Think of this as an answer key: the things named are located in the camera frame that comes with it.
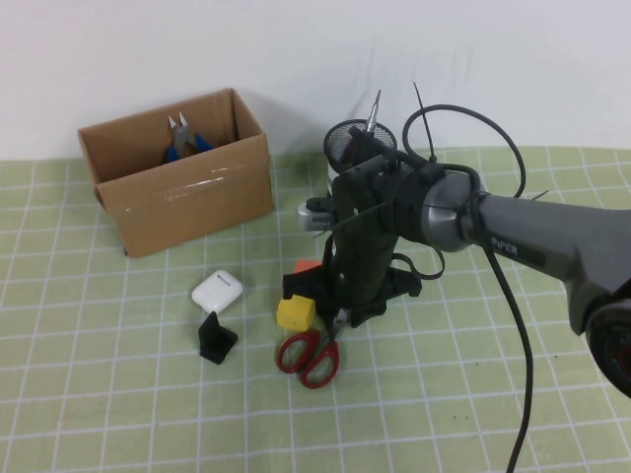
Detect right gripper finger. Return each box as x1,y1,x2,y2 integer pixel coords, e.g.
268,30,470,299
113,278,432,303
318,305,345,342
344,304,386,330

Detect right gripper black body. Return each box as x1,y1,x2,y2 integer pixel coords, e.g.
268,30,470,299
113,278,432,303
281,268,423,329

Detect red-handled scissors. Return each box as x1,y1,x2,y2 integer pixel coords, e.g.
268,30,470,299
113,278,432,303
275,314,346,390

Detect black-handled screwdriver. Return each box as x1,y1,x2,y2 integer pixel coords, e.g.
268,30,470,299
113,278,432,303
363,90,384,135

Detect blue-handled cutting pliers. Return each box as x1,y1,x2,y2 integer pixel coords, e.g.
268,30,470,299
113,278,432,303
165,110,211,167

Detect yellow block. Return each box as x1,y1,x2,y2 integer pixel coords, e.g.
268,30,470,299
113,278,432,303
276,294,316,332

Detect white earbuds case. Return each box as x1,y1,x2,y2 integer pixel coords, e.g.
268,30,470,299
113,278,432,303
191,268,244,314

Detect brown cardboard box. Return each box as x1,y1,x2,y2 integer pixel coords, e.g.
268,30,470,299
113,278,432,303
77,87,275,258

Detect black mesh pen holder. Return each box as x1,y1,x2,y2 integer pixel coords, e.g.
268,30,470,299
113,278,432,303
322,119,398,198

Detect green checked tablecloth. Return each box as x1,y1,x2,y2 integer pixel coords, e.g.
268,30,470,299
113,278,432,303
0,145,631,473

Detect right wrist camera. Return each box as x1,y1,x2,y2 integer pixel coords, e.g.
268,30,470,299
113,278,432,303
295,196,339,234

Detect black plastic bracket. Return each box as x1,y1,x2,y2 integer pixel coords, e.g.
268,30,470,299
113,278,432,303
197,309,240,367

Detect right arm long black cable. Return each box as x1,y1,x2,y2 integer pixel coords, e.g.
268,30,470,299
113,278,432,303
388,103,536,473

